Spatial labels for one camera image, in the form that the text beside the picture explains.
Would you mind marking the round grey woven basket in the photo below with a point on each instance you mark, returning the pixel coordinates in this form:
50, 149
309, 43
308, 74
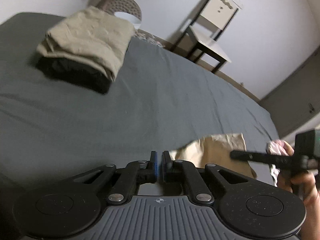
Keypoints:
127, 6

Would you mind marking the folded khaki garment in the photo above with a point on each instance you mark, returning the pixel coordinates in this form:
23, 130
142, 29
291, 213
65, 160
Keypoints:
91, 37

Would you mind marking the pink white crumpled garment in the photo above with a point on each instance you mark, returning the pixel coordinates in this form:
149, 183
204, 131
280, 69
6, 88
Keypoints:
278, 147

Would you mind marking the black and white chair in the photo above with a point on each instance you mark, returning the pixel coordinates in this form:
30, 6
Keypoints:
204, 30

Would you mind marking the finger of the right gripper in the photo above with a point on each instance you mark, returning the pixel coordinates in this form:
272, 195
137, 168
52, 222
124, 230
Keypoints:
260, 157

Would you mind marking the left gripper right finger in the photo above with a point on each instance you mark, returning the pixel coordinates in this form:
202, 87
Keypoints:
188, 176

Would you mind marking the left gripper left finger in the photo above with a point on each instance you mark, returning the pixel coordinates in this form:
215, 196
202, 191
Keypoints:
128, 179

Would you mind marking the dark grey bed sheet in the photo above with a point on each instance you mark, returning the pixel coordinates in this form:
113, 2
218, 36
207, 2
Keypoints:
52, 130

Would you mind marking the cream beige garment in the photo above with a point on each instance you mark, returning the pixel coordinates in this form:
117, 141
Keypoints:
215, 149

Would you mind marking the grey door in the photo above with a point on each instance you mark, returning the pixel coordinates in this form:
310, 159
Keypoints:
296, 100

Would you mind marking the person's right hand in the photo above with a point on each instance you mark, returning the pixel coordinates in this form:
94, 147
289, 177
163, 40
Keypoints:
310, 227

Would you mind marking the folded black garment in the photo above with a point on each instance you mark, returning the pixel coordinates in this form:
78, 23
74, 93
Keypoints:
73, 72

